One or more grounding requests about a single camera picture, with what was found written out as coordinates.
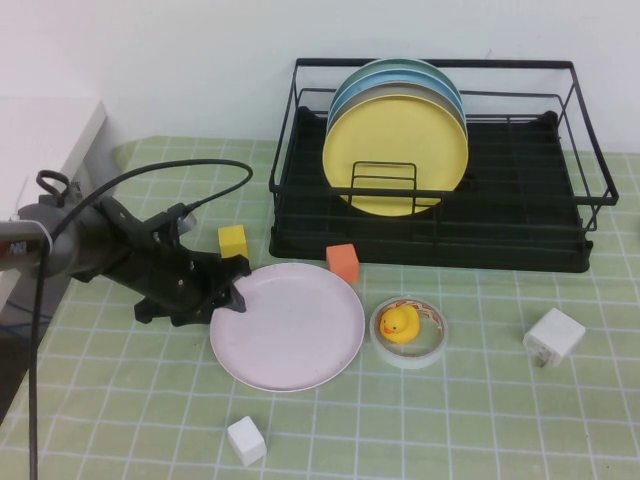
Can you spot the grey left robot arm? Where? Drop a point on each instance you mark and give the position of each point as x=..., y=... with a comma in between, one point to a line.
x=90, y=250

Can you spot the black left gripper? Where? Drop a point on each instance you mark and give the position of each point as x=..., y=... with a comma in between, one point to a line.
x=165, y=270

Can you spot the yellow cube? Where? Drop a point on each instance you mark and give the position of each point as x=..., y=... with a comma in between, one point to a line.
x=232, y=242

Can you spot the pink plate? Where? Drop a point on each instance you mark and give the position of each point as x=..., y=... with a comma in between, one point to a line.
x=290, y=330

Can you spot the yellow plate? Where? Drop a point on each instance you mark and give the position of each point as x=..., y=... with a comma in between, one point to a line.
x=390, y=145

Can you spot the white side table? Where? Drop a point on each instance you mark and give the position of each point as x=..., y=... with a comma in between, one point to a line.
x=30, y=150

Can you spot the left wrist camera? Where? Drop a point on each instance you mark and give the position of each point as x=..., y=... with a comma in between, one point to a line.
x=186, y=220

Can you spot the orange cube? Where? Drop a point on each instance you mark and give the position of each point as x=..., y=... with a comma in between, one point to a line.
x=342, y=265

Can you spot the yellow rubber duck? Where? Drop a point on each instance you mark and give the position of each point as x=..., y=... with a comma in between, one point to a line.
x=400, y=325

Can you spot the green checkered tablecloth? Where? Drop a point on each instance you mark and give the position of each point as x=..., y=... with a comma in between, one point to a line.
x=450, y=410

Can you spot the grey plate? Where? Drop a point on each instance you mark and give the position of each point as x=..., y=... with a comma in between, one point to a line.
x=400, y=90

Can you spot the blue plate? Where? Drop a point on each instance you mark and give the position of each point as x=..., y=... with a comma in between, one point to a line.
x=390, y=77

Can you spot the small metal table bracket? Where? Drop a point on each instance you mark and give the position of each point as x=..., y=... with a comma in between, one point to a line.
x=76, y=189

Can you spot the white charger plug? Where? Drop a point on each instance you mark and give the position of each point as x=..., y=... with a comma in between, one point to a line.
x=555, y=332

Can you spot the white tape roll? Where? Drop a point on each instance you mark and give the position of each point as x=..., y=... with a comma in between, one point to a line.
x=407, y=361

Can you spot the pale green plate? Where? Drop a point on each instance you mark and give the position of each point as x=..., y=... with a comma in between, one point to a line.
x=395, y=64

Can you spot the white cube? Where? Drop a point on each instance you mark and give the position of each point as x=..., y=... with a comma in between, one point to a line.
x=245, y=440

